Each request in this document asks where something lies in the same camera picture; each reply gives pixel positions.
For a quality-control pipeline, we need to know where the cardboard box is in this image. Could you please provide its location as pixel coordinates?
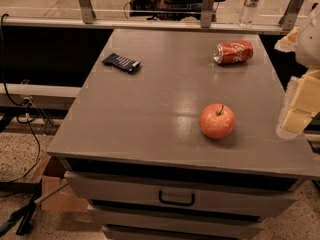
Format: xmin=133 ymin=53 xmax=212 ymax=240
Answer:
xmin=41 ymin=158 xmax=88 ymax=212

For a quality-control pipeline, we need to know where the black office chair base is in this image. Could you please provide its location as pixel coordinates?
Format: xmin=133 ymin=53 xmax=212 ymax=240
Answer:
xmin=128 ymin=0 xmax=228 ymax=22

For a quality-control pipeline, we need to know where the clear plastic water bottle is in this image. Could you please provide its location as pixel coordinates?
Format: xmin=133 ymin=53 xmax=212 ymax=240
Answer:
xmin=239 ymin=0 xmax=260 ymax=25

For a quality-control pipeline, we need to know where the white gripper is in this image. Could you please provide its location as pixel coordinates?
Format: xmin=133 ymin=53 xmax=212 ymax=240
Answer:
xmin=274 ymin=5 xmax=320 ymax=140

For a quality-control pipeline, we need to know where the black drawer handle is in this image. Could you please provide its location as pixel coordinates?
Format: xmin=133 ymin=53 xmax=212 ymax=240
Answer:
xmin=158 ymin=190 xmax=195 ymax=207

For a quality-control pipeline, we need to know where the black cable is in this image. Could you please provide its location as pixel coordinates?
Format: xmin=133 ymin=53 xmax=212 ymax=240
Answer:
xmin=0 ymin=13 xmax=42 ymax=185

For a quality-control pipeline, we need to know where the red apple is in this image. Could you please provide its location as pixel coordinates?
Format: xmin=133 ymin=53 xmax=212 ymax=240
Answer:
xmin=200 ymin=103 xmax=235 ymax=140

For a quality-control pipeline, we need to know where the grey drawer cabinet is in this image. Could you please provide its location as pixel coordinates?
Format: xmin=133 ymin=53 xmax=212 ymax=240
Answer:
xmin=49 ymin=30 xmax=320 ymax=240

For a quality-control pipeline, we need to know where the blue rxbar blueberry bar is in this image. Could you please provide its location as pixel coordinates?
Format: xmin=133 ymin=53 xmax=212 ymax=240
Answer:
xmin=102 ymin=53 xmax=140 ymax=74

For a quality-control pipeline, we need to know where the black-handled tool on floor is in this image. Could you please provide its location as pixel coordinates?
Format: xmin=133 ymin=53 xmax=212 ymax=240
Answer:
xmin=0 ymin=182 xmax=68 ymax=237

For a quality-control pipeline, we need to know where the metal railing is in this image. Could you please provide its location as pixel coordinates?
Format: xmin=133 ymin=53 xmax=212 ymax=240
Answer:
xmin=0 ymin=0 xmax=319 ymax=34

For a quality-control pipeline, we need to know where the red coca-cola can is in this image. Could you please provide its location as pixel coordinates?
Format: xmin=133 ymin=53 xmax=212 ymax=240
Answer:
xmin=213 ymin=40 xmax=254 ymax=65

